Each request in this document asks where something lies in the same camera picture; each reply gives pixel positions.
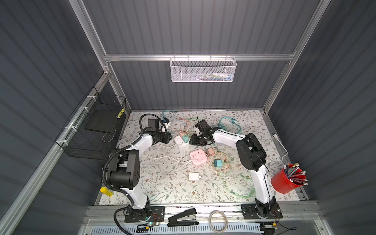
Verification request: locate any pink power strip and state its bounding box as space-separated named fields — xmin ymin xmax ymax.
xmin=190 ymin=149 xmax=208 ymax=166

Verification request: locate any white power strip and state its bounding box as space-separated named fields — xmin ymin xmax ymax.
xmin=174 ymin=136 xmax=189 ymax=147

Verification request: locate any teal USB charger cube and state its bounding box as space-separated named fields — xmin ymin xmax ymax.
xmin=213 ymin=159 xmax=223 ymax=169

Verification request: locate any white USB charger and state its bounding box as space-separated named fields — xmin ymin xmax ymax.
xmin=189 ymin=172 xmax=201 ymax=181

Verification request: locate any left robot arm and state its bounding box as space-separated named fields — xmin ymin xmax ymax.
xmin=101 ymin=113 xmax=172 ymax=218

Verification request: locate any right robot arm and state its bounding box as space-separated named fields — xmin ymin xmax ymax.
xmin=190 ymin=120 xmax=277 ymax=218

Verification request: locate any yellow marker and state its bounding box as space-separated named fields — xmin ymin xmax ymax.
xmin=100 ymin=187 xmax=114 ymax=197

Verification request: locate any black stapler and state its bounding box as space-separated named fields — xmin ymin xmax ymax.
xmin=167 ymin=208 xmax=199 ymax=227

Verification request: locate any red pencil cup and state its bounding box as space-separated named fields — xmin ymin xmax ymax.
xmin=271 ymin=164 xmax=308 ymax=194

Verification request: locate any teal multi-head cable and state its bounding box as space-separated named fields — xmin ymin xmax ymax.
xmin=217 ymin=116 xmax=243 ymax=134

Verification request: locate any green USB cable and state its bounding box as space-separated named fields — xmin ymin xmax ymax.
xmin=217 ymin=152 xmax=260 ymax=200

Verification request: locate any black wire basket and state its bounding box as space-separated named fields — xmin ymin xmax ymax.
xmin=55 ymin=88 xmax=127 ymax=160

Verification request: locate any white wire mesh basket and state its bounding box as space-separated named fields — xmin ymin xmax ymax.
xmin=169 ymin=56 xmax=237 ymax=83

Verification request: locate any coiled beige cable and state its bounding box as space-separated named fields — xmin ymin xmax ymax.
xmin=208 ymin=210 xmax=229 ymax=233

